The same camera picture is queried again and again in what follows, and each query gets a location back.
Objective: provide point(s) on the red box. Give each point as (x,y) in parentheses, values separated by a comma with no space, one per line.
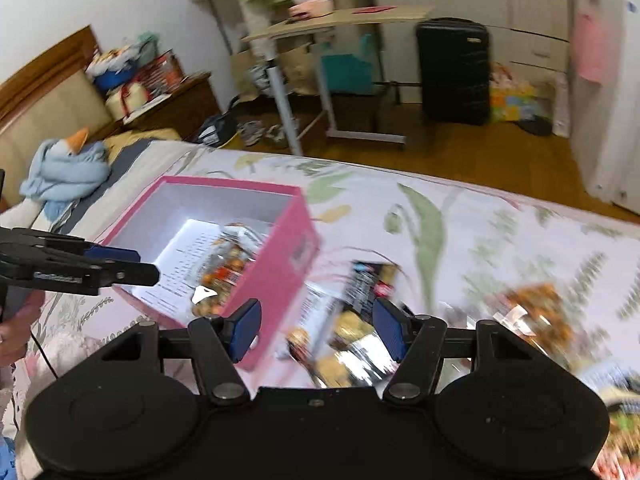
(160,72)

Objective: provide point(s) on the pink storage box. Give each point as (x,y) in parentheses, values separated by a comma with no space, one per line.
(280,255)

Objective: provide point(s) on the teal bag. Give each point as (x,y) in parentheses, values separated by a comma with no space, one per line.
(345,72)

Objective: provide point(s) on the blue plush toy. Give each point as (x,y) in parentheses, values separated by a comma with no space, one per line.
(65,170)

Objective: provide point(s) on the pink hanging garment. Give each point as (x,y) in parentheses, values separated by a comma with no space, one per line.
(590,45)

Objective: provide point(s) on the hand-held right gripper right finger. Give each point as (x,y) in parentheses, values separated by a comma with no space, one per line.
(390,330)

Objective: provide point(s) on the cardboard box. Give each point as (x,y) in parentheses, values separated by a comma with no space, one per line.
(245,72)

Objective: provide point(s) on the white wardrobe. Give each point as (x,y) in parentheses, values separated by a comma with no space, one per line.
(530,0)

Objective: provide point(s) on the black gold snack packet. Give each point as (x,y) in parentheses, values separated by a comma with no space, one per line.
(350,330)

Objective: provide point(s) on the yellow pillow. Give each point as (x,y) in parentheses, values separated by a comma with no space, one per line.
(135,137)

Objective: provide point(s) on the rolling wooden desk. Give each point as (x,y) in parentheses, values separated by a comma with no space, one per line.
(350,17)

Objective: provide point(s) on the red paper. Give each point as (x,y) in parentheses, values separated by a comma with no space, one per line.
(372,9)

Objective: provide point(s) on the blue basin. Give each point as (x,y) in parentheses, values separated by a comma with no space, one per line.
(117,77)

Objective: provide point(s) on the colourful yellow bag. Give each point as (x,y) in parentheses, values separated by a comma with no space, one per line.
(515,100)

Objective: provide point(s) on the wooden nightstand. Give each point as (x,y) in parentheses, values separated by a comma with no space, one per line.
(185,105)

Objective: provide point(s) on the patterned shoes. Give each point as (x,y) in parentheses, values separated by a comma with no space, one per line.
(260,132)

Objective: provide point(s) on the fluffy pink white cloth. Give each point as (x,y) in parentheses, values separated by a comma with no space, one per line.
(55,350)

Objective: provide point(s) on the person's left hand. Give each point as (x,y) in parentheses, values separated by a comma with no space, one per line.
(20,332)

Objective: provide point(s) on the wooden bed headboard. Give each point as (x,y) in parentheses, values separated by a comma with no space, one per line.
(40,105)

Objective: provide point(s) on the dark grey blanket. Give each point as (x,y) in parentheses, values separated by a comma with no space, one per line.
(120,160)

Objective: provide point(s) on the orange clear snack packet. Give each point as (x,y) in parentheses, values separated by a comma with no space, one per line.
(230,265)

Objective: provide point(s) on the white printed snack packet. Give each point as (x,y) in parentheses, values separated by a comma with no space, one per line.
(172,270)

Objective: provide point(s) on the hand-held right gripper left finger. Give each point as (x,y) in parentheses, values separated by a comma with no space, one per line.
(245,330)

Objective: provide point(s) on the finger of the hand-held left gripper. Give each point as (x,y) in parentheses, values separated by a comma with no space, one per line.
(125,274)
(115,254)

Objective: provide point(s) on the floral bed sheet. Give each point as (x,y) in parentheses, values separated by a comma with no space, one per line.
(450,200)

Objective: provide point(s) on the black suitcase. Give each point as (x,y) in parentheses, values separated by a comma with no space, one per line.
(452,75)

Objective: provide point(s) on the orange brown snack packet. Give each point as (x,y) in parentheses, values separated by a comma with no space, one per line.
(537,317)

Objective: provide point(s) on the black bag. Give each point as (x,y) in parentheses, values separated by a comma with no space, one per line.
(217,130)

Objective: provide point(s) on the small pink box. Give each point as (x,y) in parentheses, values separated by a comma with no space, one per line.
(310,6)

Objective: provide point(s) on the black round object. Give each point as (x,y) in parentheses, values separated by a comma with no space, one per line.
(537,125)

